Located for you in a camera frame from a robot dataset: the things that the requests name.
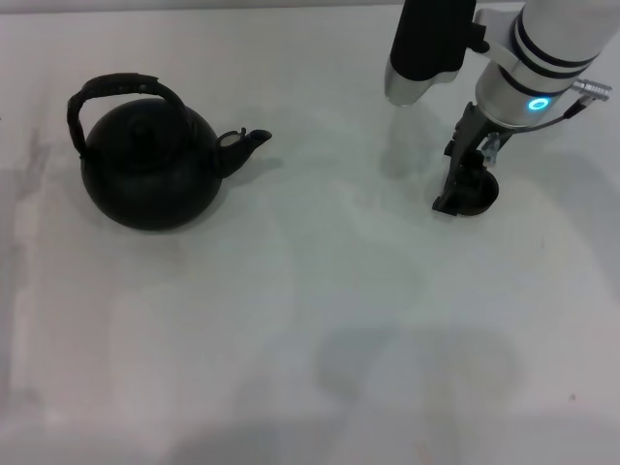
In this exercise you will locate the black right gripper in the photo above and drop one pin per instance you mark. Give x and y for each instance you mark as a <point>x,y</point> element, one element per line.
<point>477,126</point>

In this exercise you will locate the small black teacup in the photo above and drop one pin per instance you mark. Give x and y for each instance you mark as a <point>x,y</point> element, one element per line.
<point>484,196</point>

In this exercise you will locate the right wrist camera housing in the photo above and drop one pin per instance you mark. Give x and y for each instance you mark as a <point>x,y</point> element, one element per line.
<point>426,39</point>

